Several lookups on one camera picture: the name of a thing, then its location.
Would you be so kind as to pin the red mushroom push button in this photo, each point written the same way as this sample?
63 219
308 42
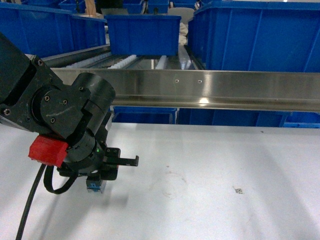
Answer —
95 185

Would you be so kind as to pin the stainless steel shelf rail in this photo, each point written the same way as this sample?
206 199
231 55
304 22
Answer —
210 89

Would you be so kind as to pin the red cable connector block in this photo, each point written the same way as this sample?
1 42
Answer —
48 151

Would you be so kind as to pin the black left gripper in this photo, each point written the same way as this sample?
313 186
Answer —
85 153

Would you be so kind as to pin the large blue bin left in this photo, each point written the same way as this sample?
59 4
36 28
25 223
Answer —
45 32

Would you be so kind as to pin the large blue bin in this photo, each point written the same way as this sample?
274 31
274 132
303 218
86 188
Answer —
45 32
229 35

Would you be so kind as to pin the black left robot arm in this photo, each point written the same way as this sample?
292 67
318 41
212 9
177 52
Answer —
70 119

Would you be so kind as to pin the blue bin lower centre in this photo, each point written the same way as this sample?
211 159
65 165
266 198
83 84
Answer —
144 115

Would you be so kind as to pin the blue bin centre shelf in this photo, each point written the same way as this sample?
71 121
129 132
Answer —
144 34

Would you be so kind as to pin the large blue bin right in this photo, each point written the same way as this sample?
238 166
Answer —
229 35

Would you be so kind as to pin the blue bin lower right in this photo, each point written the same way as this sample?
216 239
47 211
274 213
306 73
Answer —
240 118

